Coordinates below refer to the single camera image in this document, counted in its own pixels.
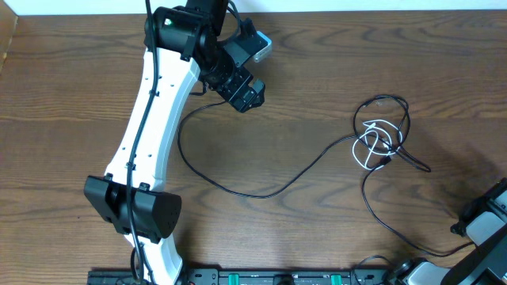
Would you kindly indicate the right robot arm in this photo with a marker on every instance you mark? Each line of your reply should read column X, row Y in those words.
column 483, row 221

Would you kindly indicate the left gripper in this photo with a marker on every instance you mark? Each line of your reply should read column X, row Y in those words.
column 243, row 92

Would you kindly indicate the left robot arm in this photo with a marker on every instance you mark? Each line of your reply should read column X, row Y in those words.
column 183, row 47

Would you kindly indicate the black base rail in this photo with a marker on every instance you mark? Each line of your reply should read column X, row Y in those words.
column 418, row 271

